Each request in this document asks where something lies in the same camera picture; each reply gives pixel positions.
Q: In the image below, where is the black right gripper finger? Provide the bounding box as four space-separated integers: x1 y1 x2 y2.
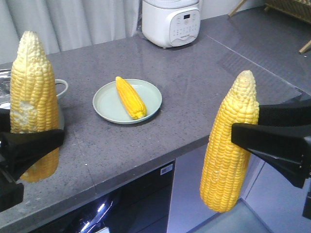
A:
258 99 311 126
231 123 311 188

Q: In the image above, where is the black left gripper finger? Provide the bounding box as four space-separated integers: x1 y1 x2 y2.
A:
0 109 11 132
0 129 65 182

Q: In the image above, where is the pale corn cob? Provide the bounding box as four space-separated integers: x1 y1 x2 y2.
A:
9 31 60 183

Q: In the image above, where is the yellow corn cob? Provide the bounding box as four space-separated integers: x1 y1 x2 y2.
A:
200 70 259 213

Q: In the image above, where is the grey-green electric cooking pot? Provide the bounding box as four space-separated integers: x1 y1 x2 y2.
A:
0 69 69 119

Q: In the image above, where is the pale green round plate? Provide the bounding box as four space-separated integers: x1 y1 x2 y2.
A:
93 79 162 124

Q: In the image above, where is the wooden rack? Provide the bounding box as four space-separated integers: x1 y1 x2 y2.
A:
228 0 311 54

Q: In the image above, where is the grey pleated curtain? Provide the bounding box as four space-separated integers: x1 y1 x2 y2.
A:
0 0 142 64

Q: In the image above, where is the black oven under counter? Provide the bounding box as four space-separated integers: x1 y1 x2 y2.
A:
34 162 174 233

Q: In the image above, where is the white rice cooker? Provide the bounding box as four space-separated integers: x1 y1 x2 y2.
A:
141 0 201 48

